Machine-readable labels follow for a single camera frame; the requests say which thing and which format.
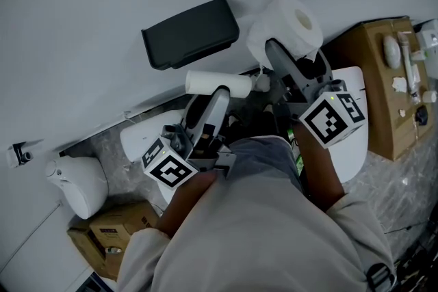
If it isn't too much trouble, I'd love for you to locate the black toilet paper holder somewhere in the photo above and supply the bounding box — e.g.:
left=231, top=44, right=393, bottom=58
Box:
left=141, top=0, right=240, bottom=71

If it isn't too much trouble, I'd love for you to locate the white framed dark panel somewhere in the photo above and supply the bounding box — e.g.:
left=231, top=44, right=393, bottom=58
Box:
left=77, top=271, right=116, bottom=292

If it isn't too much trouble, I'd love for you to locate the person's right forearm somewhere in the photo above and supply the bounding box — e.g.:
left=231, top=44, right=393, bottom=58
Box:
left=292, top=119, right=345, bottom=213

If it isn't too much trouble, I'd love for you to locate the person's grey sweatshirt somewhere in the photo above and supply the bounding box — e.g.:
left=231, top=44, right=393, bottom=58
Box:
left=116, top=135, right=398, bottom=292

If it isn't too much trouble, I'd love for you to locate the torn brown cardboard box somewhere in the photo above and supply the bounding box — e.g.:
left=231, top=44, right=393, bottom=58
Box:
left=66, top=200, right=160, bottom=282

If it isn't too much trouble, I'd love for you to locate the white round-tank toilet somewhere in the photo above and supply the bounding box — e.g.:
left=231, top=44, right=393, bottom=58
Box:
left=119, top=109, right=192, bottom=206

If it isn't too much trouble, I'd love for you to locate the white plastic drain pipe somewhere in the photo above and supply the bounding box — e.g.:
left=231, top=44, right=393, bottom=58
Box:
left=396, top=31, right=420, bottom=103

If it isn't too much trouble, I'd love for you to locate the person's left black shoe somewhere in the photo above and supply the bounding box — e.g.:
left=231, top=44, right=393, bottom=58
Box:
left=226, top=111, right=250, bottom=138

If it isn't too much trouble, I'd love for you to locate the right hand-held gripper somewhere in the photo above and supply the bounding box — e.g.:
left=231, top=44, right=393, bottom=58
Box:
left=266, top=39, right=366, bottom=150

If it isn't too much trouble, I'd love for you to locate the small black device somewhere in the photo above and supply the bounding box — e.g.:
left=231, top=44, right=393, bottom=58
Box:
left=415, top=105, right=430, bottom=127

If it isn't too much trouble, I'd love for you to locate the white rectangular-lid toilet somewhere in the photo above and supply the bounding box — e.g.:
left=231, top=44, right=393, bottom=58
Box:
left=321, top=66, right=370, bottom=184

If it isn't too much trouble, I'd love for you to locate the person's right black shoe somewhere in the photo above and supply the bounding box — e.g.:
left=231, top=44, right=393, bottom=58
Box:
left=261, top=103, right=285, bottom=138

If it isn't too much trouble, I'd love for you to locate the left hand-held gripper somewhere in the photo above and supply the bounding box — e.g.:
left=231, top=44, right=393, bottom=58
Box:
left=141, top=85, right=237, bottom=189

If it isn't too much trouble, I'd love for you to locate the white ceramic urinal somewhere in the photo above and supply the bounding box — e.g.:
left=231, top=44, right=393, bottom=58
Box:
left=46, top=155, right=110, bottom=220

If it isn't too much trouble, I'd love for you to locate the black strap buckle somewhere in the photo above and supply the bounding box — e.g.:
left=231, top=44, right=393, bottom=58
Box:
left=365, top=263, right=398, bottom=292

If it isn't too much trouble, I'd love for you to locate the crumpled white tissue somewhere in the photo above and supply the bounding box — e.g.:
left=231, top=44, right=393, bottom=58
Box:
left=391, top=77, right=408, bottom=93

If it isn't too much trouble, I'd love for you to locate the white oval pouch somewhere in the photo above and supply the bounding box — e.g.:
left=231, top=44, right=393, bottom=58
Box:
left=383, top=34, right=402, bottom=70

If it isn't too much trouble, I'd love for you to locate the white toilet paper roll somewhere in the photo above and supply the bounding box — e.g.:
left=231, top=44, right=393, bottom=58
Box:
left=246, top=0, right=324, bottom=75

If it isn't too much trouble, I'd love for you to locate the large brown cardboard box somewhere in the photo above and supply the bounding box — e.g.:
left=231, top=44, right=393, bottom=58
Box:
left=321, top=16, right=435, bottom=161

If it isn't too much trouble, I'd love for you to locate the person's black shoe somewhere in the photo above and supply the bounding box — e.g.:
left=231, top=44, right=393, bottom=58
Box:
left=226, top=111, right=250, bottom=138
left=261, top=103, right=285, bottom=138

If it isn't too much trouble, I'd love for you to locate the thin black floor cable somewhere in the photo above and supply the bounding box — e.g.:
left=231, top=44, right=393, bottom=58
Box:
left=383, top=224, right=415, bottom=235

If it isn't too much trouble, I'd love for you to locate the person's left forearm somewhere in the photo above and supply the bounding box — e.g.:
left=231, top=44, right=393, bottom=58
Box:
left=155, top=170, right=218, bottom=239

